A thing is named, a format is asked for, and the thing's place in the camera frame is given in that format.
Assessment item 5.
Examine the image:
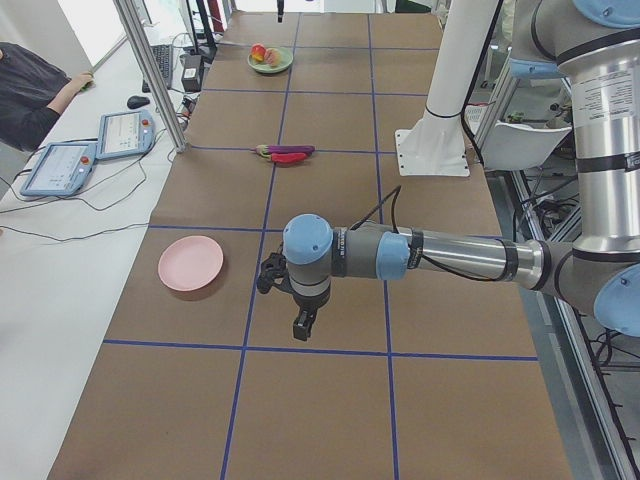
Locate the blue teach pendant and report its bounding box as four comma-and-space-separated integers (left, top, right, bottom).
20, 142, 97, 197
96, 109, 155, 161

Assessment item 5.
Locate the grey aluminium frame post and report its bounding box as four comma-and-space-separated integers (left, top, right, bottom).
113, 0, 187, 153

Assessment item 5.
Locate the black power adapter box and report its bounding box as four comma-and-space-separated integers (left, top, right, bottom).
181, 55, 204, 93

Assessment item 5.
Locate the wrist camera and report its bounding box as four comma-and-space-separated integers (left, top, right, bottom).
256, 252, 292, 294

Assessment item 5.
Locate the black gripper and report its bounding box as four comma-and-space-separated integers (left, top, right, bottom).
292, 292, 330, 341

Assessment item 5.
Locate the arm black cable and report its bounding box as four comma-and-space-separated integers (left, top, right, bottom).
349, 185, 511, 282

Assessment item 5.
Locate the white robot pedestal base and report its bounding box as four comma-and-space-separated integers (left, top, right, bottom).
395, 0, 502, 177

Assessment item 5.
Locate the pink plate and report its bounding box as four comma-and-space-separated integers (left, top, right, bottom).
157, 235, 224, 292

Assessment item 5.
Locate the white plastic cover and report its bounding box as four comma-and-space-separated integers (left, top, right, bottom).
482, 122, 572, 171

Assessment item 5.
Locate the red chili pepper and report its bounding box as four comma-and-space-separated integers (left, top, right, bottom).
270, 152, 308, 165

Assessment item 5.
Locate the black computer mouse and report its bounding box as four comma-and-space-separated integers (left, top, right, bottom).
126, 95, 150, 110

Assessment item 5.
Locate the near blue teach pendant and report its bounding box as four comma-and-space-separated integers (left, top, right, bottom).
20, 142, 97, 197

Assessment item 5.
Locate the purple eggplant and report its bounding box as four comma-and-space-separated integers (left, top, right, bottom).
253, 145, 315, 157

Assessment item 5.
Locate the person in dark shirt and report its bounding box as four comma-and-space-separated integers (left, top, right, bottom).
1, 42, 81, 152

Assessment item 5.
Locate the person's hand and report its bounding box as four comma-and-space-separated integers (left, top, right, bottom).
72, 72, 94, 92

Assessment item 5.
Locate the peach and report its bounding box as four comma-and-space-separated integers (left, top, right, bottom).
264, 48, 282, 68

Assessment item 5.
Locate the green plate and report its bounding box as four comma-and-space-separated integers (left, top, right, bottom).
247, 47, 294, 75

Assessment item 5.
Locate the far blue teach pendant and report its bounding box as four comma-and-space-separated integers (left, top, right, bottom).
96, 109, 155, 161

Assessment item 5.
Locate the pendant black cable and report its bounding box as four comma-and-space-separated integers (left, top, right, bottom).
0, 154, 151, 243

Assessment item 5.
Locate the black keyboard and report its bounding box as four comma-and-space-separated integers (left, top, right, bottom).
151, 44, 174, 89

